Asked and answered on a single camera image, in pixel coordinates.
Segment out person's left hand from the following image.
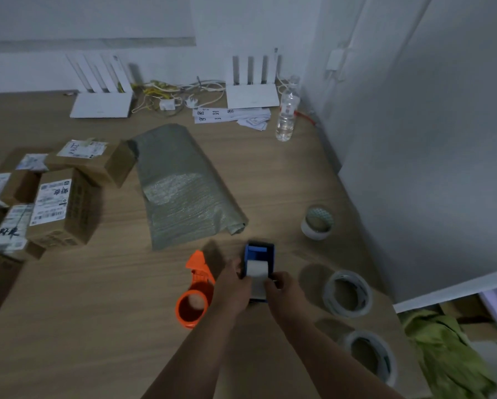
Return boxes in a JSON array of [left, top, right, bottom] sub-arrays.
[[212, 257, 253, 319]]

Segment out person's right hand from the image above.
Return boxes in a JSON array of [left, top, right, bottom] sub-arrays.
[[264, 271, 312, 329]]

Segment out white label paper strip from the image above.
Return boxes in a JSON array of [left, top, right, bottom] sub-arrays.
[[246, 260, 270, 300]]

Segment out blue label printer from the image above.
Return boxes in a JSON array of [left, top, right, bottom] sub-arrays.
[[241, 241, 276, 304]]

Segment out person's right forearm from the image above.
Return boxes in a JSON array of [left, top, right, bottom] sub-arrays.
[[277, 318, 405, 399]]

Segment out person's left forearm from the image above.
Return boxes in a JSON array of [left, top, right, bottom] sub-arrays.
[[141, 305, 243, 399]]

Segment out orange tape dispenser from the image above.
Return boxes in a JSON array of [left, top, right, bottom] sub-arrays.
[[175, 250, 216, 330]]

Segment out clear tape roll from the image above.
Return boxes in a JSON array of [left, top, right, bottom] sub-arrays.
[[322, 269, 374, 319], [342, 330, 399, 388]]

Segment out small white tape roll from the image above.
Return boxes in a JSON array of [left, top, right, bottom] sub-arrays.
[[300, 204, 335, 241]]

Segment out grey bubble mailer bag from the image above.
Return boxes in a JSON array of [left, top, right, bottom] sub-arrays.
[[127, 123, 249, 251]]

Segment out small white label slips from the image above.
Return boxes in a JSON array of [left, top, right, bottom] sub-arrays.
[[236, 108, 271, 132]]

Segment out white printed paper strips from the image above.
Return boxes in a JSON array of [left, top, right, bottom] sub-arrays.
[[192, 106, 237, 124]]

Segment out clear plastic water bottle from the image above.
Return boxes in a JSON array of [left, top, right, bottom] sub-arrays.
[[275, 75, 302, 142]]

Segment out white router with antennas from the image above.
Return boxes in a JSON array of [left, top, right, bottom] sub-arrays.
[[224, 47, 281, 110], [65, 51, 135, 119]]

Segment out green cloth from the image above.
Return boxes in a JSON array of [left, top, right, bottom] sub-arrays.
[[399, 309, 497, 399]]

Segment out pile of labelled cardboard boxes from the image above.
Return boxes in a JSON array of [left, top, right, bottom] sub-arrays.
[[0, 138, 137, 315]]

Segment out white partition panel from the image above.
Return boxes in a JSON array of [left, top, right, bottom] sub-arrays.
[[338, 0, 497, 314]]

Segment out brown cardboard box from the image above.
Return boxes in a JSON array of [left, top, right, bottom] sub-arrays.
[[439, 286, 497, 343]]

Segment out red cable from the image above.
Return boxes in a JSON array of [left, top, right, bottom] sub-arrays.
[[294, 110, 318, 127]]

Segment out white cable bundle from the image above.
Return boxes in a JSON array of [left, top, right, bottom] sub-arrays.
[[171, 76, 226, 109]]

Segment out yellow cable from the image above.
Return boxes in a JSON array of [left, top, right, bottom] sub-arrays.
[[132, 80, 178, 114]]

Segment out white wall box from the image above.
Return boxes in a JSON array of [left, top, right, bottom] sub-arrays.
[[325, 47, 347, 72]]

